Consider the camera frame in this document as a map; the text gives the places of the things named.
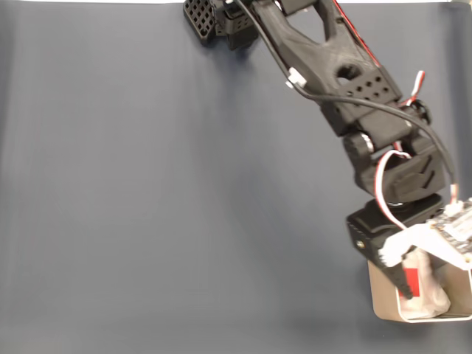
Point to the red cube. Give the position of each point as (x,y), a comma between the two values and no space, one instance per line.
(413,282)

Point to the beige rounded box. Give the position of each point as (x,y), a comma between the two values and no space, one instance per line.
(383,295)

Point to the white crumpled paper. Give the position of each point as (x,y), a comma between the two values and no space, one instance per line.
(433,291)

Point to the dark blue table mat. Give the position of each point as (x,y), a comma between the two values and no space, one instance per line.
(147,184)

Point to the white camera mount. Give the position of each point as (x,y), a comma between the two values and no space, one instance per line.
(416,239)

